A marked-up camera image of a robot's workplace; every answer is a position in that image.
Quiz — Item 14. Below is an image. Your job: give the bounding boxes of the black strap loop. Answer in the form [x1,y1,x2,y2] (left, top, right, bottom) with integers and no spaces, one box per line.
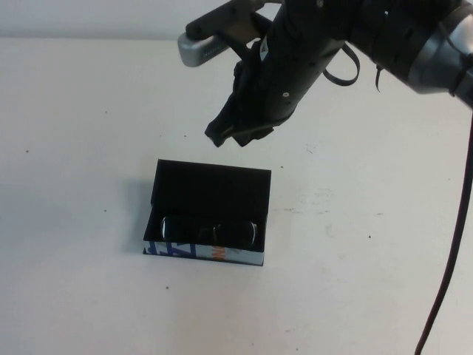
[322,43,361,89]

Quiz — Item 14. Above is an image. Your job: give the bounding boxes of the black printed glasses case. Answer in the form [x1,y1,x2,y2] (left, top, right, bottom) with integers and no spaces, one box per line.
[142,158,273,268]

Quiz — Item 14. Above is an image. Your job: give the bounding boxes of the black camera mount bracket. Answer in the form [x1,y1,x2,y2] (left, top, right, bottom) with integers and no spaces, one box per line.
[185,0,276,51]

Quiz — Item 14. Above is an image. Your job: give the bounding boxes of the dark arm cable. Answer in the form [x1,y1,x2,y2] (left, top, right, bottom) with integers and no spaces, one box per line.
[414,109,473,355]

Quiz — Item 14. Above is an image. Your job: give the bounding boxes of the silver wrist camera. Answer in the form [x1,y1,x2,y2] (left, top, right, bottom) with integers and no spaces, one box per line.
[177,30,225,68]

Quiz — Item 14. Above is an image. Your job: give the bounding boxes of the black frame glasses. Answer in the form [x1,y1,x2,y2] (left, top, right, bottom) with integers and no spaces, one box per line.
[160,215,259,246]

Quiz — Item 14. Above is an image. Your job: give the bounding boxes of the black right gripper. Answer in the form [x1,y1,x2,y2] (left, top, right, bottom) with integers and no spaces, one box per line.
[204,0,356,149]

